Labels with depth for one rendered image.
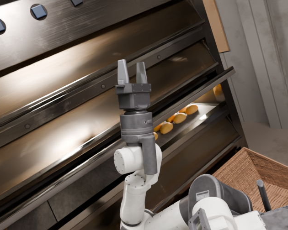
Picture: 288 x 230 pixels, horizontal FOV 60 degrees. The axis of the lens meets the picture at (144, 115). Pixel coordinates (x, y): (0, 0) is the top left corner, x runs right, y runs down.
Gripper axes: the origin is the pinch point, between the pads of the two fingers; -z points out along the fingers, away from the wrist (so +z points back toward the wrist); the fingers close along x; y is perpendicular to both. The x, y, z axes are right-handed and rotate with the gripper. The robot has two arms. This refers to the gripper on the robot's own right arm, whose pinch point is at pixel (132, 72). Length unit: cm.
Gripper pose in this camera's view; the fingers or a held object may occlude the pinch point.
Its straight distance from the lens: 67.0
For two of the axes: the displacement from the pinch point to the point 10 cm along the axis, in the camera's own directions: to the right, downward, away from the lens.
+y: -8.3, 0.3, 5.6
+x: -5.6, 1.0, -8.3
